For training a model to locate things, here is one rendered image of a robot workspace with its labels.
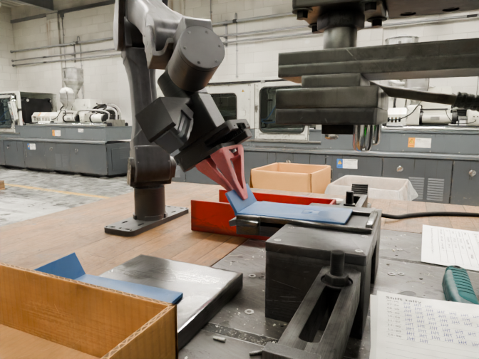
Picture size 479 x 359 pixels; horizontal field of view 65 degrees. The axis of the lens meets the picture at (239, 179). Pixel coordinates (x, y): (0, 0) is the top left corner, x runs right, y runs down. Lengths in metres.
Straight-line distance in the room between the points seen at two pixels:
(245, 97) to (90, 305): 5.24
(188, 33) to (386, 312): 0.36
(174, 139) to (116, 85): 9.42
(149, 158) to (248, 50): 7.12
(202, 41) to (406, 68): 0.23
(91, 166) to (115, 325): 7.27
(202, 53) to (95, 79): 9.95
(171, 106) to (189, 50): 0.07
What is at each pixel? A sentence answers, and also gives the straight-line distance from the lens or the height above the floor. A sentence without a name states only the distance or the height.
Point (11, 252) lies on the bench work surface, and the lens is 0.71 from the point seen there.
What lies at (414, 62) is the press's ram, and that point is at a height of 1.16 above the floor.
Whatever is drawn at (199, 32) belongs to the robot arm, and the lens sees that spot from 0.48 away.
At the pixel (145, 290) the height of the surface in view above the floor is 0.92.
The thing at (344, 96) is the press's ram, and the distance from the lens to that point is 0.38.
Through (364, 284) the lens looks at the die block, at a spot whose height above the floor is 0.96.
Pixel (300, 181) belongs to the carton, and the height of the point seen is 0.66.
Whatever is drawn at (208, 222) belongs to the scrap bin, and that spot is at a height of 0.92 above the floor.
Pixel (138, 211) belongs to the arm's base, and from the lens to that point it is 0.78.
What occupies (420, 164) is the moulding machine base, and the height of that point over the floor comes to 0.57.
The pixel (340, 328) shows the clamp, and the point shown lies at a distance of 0.27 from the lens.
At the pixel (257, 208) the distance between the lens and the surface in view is 0.51.
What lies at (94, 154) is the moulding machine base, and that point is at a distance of 7.50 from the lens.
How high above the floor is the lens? 1.11
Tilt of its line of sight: 9 degrees down
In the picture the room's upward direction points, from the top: straight up
